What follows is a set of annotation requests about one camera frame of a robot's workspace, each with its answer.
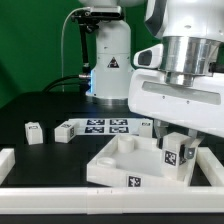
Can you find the black camera on stand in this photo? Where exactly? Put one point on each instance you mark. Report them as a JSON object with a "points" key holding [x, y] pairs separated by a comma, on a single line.
{"points": [[88, 19]]}

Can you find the white base tag plate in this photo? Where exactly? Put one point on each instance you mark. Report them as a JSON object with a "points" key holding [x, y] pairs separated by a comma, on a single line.
{"points": [[108, 126]]}

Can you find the white U-shaped obstacle fence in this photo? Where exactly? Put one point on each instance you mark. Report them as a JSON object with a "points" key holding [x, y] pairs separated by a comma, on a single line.
{"points": [[111, 200]]}

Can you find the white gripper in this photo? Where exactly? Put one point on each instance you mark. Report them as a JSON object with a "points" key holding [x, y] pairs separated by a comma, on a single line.
{"points": [[200, 107]]}

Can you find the white square table top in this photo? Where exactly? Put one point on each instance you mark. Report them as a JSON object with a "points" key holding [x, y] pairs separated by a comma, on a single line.
{"points": [[132, 161]]}

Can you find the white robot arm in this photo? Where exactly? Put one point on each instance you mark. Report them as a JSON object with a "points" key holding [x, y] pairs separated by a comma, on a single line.
{"points": [[177, 81]]}

